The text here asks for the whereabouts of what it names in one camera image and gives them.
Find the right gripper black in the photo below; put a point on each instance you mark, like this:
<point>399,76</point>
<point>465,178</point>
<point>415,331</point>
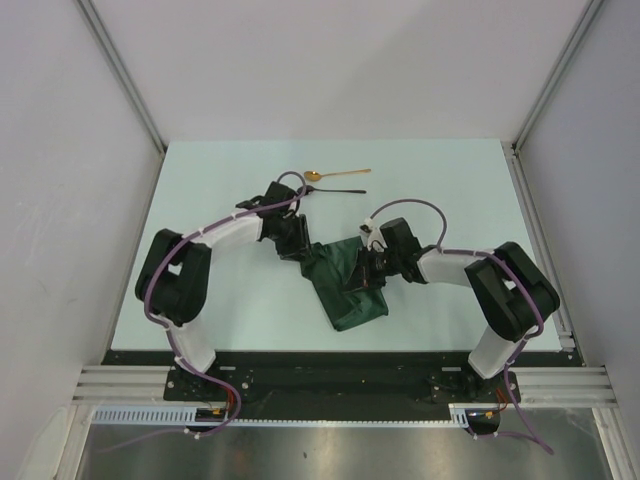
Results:
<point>362,276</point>

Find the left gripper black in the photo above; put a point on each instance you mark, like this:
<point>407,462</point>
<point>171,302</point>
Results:
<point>301,245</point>

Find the dark green cloth napkin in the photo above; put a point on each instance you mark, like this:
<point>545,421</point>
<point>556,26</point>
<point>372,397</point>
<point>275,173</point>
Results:
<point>328,267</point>

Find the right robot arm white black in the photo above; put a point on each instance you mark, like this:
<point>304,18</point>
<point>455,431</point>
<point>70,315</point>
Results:
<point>515,297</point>

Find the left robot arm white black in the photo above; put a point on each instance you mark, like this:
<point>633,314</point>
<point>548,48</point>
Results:
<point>174,280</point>

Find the black spoon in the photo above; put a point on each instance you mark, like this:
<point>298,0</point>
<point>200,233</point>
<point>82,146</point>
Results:
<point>311,189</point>

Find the gold spoon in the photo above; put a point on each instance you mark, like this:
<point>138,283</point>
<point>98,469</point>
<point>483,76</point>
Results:
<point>314,176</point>

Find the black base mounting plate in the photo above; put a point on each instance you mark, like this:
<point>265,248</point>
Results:
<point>342,386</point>

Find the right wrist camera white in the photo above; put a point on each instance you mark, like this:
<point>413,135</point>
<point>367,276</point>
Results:
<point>371,236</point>

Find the right white cable duct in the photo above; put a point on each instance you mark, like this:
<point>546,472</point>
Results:
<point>475,414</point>

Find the white cable duct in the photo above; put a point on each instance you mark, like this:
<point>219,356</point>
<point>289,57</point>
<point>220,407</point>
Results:
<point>158,416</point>
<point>475,414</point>

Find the left white cable duct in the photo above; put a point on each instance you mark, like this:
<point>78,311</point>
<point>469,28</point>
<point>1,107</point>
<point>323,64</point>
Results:
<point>158,416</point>

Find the left aluminium frame post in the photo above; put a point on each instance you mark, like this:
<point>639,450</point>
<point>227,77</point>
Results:
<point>99,31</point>

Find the aluminium frame post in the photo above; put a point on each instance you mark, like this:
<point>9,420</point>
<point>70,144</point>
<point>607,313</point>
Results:
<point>99,31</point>
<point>560,68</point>

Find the right aluminium frame post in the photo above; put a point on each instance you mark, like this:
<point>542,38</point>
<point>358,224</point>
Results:
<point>560,68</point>

